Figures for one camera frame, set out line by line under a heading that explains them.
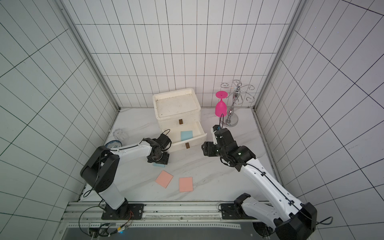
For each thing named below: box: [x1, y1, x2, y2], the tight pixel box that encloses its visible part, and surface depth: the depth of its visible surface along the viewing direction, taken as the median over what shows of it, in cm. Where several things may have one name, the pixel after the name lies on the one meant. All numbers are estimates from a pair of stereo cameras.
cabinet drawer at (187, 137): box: [167, 121, 207, 153], surface depth 89 cm
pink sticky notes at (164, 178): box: [155, 170, 174, 189], surface depth 85 cm
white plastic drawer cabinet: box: [152, 88, 207, 146], surface depth 90 cm
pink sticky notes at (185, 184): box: [179, 177, 194, 193], surface depth 83 cm
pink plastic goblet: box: [214, 90, 228, 118], surface depth 97 cm
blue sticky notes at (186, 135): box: [180, 130, 193, 142], surface depth 96 cm
